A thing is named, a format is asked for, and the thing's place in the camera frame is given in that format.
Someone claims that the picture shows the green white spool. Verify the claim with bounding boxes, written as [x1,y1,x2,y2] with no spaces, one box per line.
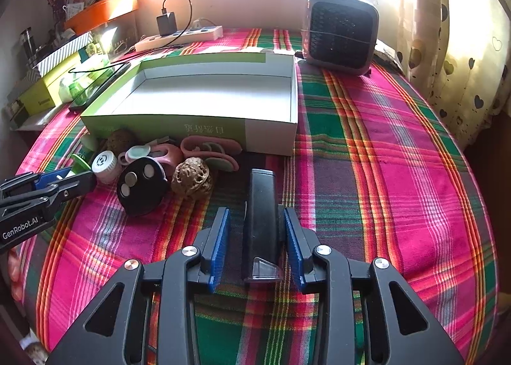
[68,154,92,176]

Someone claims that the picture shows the white power strip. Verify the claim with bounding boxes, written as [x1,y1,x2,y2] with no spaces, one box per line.
[134,26,224,52]

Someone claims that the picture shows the orange plastic bin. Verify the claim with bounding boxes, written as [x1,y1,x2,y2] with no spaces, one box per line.
[64,0,138,35]

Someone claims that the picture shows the green tissue pack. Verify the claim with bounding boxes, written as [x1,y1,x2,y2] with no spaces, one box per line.
[58,67,113,104]

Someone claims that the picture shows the striped white box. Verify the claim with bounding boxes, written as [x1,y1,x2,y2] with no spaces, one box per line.
[31,32,94,78]

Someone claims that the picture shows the small white jar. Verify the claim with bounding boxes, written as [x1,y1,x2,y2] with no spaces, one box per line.
[91,150,121,185]

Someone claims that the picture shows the green white cardboard tray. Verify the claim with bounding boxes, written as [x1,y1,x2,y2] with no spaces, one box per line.
[80,52,299,156]

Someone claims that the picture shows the yellow green box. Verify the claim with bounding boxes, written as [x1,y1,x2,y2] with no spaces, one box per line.
[19,52,80,117]

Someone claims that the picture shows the metal cup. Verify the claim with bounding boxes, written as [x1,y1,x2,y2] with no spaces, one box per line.
[20,27,36,67]

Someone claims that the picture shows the grey portable heater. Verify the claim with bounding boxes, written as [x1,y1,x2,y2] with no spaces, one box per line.
[301,0,379,76]

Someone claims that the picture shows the pink strap with pads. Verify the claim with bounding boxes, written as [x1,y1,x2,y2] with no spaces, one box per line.
[180,136,244,173]

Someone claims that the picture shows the black bike light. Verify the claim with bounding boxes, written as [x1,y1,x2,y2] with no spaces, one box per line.
[242,168,282,284]

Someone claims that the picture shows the black round three-button device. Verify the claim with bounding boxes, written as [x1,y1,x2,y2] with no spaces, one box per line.
[116,157,169,217]

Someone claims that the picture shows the heart pattern curtain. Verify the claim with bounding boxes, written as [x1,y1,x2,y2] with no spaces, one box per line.
[398,0,510,148]

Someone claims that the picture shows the plaid bedspread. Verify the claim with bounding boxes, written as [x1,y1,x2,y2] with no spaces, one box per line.
[10,61,498,364]

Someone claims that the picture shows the black charger adapter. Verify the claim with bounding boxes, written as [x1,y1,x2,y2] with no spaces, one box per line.
[157,12,177,37]

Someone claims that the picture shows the black charging cable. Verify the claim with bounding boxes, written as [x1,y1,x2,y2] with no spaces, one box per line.
[67,0,194,75]

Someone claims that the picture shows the brown carved walnut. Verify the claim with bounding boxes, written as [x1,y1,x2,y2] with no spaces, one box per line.
[171,157,213,200]

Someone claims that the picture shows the black smartphone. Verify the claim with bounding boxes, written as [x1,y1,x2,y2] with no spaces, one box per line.
[68,62,130,114]

